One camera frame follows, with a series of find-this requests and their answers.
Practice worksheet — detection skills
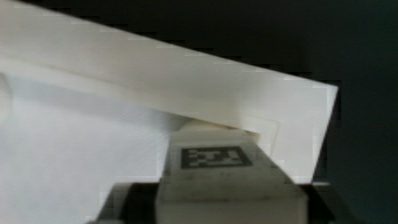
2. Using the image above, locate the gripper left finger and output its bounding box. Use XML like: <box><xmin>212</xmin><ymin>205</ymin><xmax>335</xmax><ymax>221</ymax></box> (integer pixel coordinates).
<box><xmin>88</xmin><ymin>183</ymin><xmax>159</xmax><ymax>224</ymax></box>

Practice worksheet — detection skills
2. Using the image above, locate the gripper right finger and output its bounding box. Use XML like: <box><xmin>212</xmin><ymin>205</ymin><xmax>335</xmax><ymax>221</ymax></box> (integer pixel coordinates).
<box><xmin>301</xmin><ymin>182</ymin><xmax>356</xmax><ymax>224</ymax></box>

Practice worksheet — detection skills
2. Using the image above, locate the white table leg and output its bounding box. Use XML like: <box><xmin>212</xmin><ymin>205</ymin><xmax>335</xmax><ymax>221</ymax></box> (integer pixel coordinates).
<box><xmin>155</xmin><ymin>120</ymin><xmax>308</xmax><ymax>224</ymax></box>

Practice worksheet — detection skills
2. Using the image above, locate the white square tabletop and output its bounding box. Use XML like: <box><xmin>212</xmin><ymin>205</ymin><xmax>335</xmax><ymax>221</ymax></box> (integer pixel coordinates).
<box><xmin>0</xmin><ymin>0</ymin><xmax>338</xmax><ymax>224</ymax></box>

